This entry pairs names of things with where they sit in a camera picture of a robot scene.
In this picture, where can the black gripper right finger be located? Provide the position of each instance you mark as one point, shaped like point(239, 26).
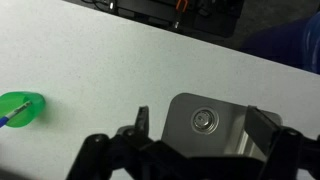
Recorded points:
point(260, 128)

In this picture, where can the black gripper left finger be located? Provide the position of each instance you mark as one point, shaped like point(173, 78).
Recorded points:
point(143, 118)

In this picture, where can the blue and silver pen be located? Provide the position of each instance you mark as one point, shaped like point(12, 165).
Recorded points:
point(15, 112)

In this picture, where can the green plastic cup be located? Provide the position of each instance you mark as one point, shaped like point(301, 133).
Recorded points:
point(28, 111)

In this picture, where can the metal plate with bolt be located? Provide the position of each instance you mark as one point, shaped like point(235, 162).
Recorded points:
point(186, 120)

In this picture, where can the blue rounded container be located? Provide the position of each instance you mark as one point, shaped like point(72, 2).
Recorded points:
point(311, 43)

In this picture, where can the black equipment with orange clip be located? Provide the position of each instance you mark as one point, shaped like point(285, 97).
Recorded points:
point(166, 11)

